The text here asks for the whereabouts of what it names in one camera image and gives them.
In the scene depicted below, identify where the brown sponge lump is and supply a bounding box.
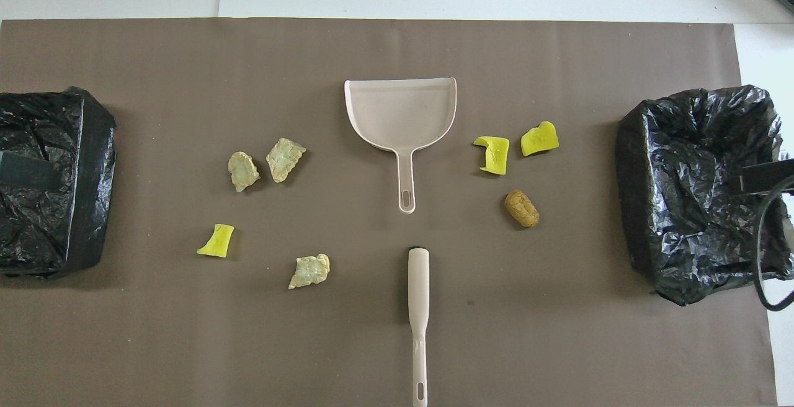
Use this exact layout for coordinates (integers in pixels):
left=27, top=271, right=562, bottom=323
left=504, top=190, right=541, bottom=228

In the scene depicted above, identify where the beige hand brush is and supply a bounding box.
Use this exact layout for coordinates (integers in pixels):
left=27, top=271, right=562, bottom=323
left=406, top=246, right=430, bottom=407

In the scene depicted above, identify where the pale beige foam chunk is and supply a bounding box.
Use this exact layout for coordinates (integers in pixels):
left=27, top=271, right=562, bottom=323
left=228, top=151, right=262, bottom=193
left=266, top=138, right=307, bottom=184

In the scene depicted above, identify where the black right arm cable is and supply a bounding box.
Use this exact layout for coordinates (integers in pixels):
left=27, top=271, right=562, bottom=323
left=754, top=174, right=794, bottom=312

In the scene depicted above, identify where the black bag lined bin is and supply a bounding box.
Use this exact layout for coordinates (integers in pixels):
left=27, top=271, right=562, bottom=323
left=0, top=86, right=118, bottom=279
left=615, top=84, right=794, bottom=307

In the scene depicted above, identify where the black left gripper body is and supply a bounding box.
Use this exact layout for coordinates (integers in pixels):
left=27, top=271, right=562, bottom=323
left=0, top=151, right=55, bottom=188

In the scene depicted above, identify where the brown paper mat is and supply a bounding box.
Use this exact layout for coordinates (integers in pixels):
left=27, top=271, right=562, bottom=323
left=0, top=18, right=779, bottom=407

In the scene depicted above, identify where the beige plastic dustpan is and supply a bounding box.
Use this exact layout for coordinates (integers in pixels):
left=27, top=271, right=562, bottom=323
left=344, top=77, right=458, bottom=215

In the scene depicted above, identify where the beige foam chunk orange striped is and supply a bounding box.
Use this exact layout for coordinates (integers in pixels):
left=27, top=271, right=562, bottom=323
left=288, top=253, right=331, bottom=290

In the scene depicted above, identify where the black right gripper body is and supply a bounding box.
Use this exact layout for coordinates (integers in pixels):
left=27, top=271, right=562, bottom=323
left=737, top=158, right=794, bottom=195

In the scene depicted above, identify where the yellow sponge piece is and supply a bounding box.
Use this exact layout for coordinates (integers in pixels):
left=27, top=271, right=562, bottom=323
left=520, top=121, right=560, bottom=158
left=196, top=223, right=236, bottom=258
left=473, top=136, right=511, bottom=176

